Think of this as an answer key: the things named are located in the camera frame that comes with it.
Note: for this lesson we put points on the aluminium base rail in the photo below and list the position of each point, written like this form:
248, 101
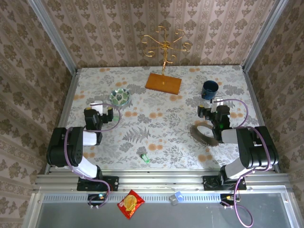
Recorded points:
161, 181

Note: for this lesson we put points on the controller board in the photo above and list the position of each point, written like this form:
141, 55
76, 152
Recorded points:
228, 197
98, 197

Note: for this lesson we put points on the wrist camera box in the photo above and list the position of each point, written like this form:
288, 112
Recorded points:
217, 101
97, 108

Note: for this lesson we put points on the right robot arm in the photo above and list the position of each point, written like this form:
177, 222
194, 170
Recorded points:
256, 147

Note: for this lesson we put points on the right controller board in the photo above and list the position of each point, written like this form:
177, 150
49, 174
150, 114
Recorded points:
228, 197

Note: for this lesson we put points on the gold stand on wooden base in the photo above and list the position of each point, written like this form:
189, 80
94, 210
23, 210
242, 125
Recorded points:
164, 84

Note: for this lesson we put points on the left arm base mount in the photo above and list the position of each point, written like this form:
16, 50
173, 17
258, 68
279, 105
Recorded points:
114, 183

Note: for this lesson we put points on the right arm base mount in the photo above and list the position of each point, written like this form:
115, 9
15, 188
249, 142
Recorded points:
209, 183

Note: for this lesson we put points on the red snack packet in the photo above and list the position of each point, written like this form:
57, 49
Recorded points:
130, 204

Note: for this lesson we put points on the grey metal panel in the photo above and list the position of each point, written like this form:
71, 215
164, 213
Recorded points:
190, 218

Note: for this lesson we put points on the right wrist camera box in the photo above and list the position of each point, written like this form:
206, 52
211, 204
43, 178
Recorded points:
217, 101

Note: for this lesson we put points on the dark blue mug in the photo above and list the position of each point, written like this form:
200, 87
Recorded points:
210, 91

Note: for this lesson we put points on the aluminium frame post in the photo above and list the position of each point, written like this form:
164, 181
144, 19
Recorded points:
53, 35
263, 35

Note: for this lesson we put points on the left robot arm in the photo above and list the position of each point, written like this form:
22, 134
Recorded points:
59, 147

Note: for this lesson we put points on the green key tag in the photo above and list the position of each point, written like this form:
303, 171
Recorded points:
145, 158

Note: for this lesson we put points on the aluminium table side rail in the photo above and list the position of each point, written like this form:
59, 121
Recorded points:
253, 95
63, 118

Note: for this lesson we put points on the small blue grey box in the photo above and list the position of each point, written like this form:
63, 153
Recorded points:
175, 199

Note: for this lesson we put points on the leaf pattern bowl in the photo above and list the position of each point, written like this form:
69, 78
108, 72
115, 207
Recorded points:
119, 97

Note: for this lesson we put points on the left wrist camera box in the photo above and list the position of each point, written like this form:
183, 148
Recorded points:
97, 108

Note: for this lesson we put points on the left controller board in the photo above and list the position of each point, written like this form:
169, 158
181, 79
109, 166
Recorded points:
98, 197

